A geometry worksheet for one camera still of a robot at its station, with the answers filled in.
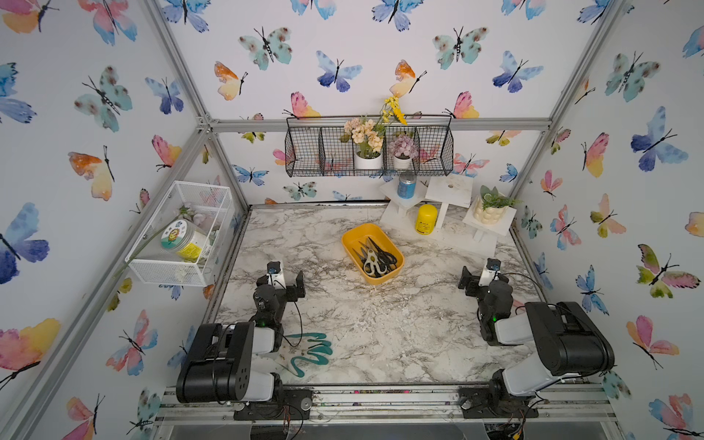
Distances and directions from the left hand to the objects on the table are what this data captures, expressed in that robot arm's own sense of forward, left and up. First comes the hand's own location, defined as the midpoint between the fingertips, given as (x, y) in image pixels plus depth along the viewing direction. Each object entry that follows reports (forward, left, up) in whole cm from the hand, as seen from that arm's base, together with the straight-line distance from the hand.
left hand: (290, 269), depth 90 cm
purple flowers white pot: (+28, -37, +26) cm, 53 cm away
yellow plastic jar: (+20, -48, +1) cm, 52 cm away
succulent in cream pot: (+12, -65, +15) cm, 68 cm away
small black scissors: (+10, -24, -9) cm, 28 cm away
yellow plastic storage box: (+20, -22, -10) cm, 32 cm away
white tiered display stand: (+19, -55, +13) cm, 59 cm away
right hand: (-1, -63, 0) cm, 63 cm away
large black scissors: (+8, -32, -7) cm, 34 cm away
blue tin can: (+26, -40, +12) cm, 49 cm away
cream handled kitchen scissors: (+5, -27, -6) cm, 28 cm away
